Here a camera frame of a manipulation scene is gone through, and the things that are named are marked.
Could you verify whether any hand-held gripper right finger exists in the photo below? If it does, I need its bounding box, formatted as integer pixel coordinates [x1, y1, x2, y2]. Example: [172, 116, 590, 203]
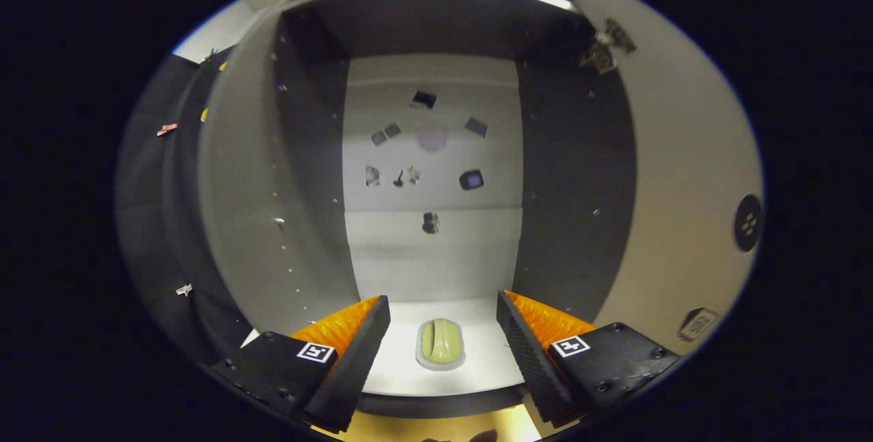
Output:
[496, 290, 681, 428]

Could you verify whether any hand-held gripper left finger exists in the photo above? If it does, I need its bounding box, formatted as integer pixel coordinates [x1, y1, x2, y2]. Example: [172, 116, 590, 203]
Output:
[210, 295, 391, 433]

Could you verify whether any green packet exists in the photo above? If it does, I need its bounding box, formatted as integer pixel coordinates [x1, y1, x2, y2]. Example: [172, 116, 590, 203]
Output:
[416, 318, 467, 372]

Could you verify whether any grey cabinet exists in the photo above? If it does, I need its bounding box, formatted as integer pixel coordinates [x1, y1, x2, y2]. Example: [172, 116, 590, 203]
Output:
[198, 0, 638, 419]

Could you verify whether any black backdrop cloth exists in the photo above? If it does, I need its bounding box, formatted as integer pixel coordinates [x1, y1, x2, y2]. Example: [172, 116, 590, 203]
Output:
[116, 53, 253, 364]

